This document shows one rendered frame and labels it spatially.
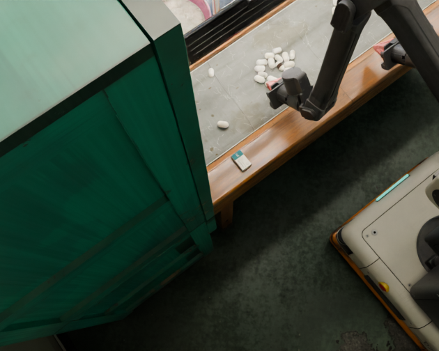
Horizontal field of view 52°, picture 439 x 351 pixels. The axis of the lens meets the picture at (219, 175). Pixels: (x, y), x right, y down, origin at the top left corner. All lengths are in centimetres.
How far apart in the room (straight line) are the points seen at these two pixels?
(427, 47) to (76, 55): 72
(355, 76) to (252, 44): 36
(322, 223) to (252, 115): 86
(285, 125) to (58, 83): 113
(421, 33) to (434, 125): 155
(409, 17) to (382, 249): 118
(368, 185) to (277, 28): 97
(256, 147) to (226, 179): 14
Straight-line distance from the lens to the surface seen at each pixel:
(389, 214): 199
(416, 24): 97
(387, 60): 150
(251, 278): 213
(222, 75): 156
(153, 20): 41
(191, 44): 121
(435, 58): 98
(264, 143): 144
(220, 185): 140
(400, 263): 197
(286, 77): 130
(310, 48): 163
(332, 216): 221
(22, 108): 41
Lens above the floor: 212
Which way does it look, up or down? 75 degrees down
